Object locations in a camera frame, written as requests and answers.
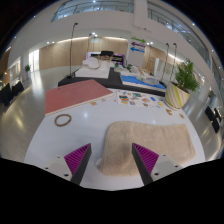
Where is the small far potted plant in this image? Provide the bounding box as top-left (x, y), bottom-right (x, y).
top-left (23, 64), bottom-right (32, 80)

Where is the pink flat board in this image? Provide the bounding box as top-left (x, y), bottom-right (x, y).
top-left (44, 78), bottom-right (115, 117)

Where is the potted plant in striped pot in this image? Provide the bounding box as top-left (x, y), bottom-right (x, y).
top-left (164, 59), bottom-right (202, 111)

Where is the white pillar with arrow signs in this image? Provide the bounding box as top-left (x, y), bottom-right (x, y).
top-left (127, 34), bottom-right (148, 68)

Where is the blue board model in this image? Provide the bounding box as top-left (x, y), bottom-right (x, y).
top-left (119, 73), bottom-right (167, 92)

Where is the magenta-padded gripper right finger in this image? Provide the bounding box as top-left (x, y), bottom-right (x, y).
top-left (131, 142), bottom-right (184, 187)

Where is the white foam model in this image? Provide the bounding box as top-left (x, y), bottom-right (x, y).
top-left (74, 56), bottom-right (113, 80)

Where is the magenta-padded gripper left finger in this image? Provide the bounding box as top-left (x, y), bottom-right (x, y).
top-left (44, 143), bottom-right (93, 186)

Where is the black table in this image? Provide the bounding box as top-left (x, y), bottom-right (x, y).
top-left (57, 66), bottom-right (167, 98)

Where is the beige towel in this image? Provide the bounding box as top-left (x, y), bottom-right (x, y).
top-left (99, 120), bottom-right (197, 177)

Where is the group of black chairs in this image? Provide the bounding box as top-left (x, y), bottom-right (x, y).
top-left (204, 105), bottom-right (223, 134)
top-left (0, 81), bottom-right (25, 108)

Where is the black piano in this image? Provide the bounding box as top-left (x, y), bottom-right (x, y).
top-left (85, 50), bottom-right (126, 67)

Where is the sheet of colourful cards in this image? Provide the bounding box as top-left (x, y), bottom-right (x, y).
top-left (115, 89), bottom-right (167, 109)

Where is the tall black lamp stand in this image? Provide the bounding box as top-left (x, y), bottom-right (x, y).
top-left (66, 22), bottom-right (80, 80)

